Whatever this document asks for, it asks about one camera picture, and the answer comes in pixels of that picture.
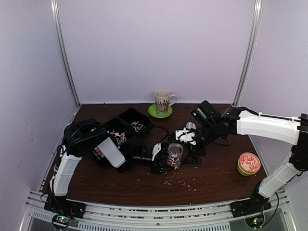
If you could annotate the clear plastic jar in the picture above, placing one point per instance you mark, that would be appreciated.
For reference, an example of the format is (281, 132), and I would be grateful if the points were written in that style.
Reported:
(174, 161)

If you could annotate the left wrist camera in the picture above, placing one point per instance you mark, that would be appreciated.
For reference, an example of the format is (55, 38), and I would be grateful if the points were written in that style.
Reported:
(156, 149)

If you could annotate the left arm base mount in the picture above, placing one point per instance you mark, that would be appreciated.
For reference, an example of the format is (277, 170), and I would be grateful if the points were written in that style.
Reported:
(67, 209)

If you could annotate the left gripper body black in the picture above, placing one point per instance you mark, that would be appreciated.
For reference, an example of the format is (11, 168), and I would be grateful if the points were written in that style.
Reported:
(155, 167)

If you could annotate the black bin small lollipops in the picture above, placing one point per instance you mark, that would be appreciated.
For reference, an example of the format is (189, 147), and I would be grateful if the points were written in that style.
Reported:
(139, 123)

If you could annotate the metal candy scoop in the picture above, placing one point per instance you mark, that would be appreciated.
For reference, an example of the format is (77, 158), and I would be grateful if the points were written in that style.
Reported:
(190, 126)

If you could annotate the left aluminium corner post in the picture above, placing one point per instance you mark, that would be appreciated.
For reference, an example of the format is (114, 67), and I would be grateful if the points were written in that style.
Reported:
(63, 53)

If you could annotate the clear jar lid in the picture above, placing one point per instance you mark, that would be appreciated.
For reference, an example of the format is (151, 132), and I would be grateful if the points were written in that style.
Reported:
(175, 149)

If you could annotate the black bin star candies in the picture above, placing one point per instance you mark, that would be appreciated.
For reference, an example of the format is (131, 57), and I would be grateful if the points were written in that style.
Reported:
(98, 157)

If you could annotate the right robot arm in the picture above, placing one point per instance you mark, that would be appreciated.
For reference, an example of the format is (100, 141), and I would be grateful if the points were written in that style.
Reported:
(244, 121)

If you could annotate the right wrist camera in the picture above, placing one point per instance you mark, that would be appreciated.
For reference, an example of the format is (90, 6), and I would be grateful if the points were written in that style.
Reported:
(183, 136)

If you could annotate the aluminium front rail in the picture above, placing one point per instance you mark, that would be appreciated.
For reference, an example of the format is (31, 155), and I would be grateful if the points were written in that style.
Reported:
(202, 217)

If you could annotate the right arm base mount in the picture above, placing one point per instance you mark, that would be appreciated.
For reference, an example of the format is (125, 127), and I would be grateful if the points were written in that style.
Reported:
(249, 206)

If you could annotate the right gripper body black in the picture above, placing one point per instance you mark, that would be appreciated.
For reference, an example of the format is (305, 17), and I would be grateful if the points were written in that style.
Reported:
(192, 150)

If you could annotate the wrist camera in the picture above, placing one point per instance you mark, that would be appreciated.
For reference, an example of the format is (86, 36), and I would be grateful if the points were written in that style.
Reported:
(183, 136)
(156, 149)

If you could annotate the right aluminium corner post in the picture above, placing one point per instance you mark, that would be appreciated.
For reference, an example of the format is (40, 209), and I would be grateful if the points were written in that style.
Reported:
(252, 43)

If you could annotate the green saucer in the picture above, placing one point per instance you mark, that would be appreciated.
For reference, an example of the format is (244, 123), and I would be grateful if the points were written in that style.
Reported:
(153, 112)

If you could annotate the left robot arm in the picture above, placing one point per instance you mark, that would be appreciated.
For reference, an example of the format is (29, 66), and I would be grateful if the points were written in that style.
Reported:
(80, 139)

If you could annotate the aluminium corner post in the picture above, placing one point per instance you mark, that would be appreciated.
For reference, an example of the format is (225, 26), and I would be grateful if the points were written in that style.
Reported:
(63, 53)
(252, 43)

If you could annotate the ceramic mug coral pattern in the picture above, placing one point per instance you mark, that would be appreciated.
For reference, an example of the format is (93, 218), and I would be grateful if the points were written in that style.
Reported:
(163, 100)

